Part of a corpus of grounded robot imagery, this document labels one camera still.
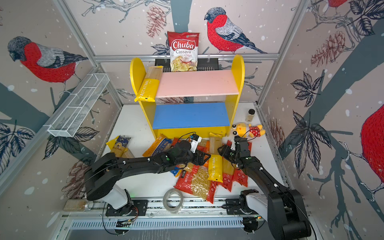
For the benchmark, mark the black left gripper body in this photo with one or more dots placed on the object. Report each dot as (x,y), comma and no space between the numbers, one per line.
(195,158)

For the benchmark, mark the red macaroni bag lower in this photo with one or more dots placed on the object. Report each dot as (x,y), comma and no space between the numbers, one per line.
(195,182)

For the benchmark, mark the blue orange pasta bag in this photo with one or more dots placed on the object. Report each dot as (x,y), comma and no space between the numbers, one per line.
(157,145)

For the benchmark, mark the orange Pastatime pasta bag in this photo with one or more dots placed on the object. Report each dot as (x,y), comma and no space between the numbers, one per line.
(200,149)

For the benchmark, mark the clear tape roll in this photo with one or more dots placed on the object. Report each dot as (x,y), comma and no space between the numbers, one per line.
(173,201)

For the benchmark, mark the white wire mesh basket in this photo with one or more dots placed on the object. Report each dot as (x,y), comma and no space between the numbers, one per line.
(80,104)

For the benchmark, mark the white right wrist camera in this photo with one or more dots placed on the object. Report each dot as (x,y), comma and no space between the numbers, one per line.
(234,142)

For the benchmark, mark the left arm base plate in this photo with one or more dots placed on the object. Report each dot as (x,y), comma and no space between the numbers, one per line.
(133,208)

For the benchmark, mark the red Chuba cassava chips bag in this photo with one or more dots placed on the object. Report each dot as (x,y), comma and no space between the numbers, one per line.
(183,51)

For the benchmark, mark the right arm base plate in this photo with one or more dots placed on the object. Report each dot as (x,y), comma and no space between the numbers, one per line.
(240,206)

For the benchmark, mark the black rack behind shelf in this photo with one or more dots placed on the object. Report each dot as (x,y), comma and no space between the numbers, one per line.
(203,64)

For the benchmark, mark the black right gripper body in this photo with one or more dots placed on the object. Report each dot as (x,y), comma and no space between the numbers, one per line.
(230,154)

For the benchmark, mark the red macaroni bag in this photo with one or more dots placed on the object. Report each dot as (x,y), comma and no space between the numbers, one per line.
(195,182)
(183,166)

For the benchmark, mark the yellow plush toy red dress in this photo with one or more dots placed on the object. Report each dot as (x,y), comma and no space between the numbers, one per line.
(247,130)

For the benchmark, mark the red spaghetti bag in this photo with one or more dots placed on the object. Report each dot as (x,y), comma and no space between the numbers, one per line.
(239,176)
(228,174)

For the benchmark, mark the glass jar left floor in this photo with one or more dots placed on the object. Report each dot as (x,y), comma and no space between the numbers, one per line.
(78,205)

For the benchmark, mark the yellow shelf pink blue boards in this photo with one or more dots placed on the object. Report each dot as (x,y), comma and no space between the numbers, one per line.
(175,120)

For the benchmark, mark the small spice jar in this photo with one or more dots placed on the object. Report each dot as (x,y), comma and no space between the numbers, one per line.
(250,116)

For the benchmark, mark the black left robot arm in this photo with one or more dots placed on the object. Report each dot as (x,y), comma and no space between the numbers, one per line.
(101,177)

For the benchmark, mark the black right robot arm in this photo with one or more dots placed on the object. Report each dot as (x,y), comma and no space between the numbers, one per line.
(282,208)

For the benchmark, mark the yellow Pastatime spaghetti bag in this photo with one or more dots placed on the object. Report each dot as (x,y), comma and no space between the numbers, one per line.
(216,160)
(150,85)

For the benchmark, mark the red macaroni bag upper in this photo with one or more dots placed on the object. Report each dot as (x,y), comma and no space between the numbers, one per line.
(183,166)

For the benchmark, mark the dark blue spaghetti bag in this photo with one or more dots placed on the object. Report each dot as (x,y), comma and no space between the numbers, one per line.
(122,142)

